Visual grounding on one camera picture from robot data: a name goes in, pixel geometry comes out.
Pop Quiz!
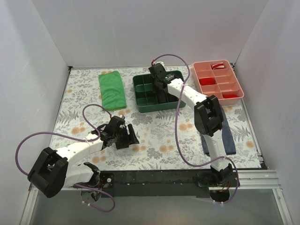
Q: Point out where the red rolled cloth left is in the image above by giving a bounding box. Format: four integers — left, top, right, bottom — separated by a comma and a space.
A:
199, 77, 216, 86

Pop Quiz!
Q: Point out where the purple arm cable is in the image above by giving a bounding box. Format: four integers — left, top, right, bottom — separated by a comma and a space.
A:
15, 104, 116, 213
151, 53, 240, 204

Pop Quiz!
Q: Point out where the green folded cloth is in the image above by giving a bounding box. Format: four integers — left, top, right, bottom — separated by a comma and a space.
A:
98, 71, 127, 111

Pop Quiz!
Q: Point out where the black pinstriped underwear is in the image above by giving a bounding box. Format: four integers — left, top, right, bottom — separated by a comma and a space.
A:
157, 90, 168, 104

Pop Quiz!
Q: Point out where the floral patterned table mat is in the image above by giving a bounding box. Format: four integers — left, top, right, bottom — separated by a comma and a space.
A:
50, 67, 260, 170

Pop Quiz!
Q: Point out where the red rolled cloth right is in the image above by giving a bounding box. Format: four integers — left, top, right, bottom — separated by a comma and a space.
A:
222, 94, 239, 99

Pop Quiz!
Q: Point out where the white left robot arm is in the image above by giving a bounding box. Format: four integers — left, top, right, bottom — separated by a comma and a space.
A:
27, 116, 139, 198

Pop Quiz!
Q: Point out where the grey-blue folded cloth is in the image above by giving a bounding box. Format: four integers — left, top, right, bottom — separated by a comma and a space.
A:
200, 107, 236, 156

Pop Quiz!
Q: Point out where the red white striped roll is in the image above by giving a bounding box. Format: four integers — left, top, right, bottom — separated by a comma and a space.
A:
211, 62, 225, 70

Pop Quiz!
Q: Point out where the green compartment bin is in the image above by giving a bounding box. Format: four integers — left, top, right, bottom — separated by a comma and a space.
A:
133, 74, 178, 113

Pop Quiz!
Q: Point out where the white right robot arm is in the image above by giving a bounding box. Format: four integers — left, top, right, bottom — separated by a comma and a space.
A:
149, 63, 233, 186

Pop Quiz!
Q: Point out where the pink compartment bin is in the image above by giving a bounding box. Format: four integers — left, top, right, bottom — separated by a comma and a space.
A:
192, 60, 244, 106

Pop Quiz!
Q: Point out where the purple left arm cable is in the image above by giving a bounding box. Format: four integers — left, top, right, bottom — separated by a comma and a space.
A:
15, 104, 116, 213

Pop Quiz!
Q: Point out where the black table edge rail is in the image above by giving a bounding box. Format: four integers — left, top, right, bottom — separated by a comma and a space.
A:
72, 170, 237, 199

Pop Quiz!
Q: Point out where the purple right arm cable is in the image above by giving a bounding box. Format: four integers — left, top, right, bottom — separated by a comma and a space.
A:
151, 53, 240, 204

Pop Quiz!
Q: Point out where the aluminium frame rail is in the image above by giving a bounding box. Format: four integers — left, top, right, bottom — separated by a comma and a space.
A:
239, 170, 282, 189

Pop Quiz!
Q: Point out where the red rolled cloth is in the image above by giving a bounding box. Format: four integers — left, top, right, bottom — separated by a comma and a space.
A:
199, 77, 216, 86
222, 94, 239, 99

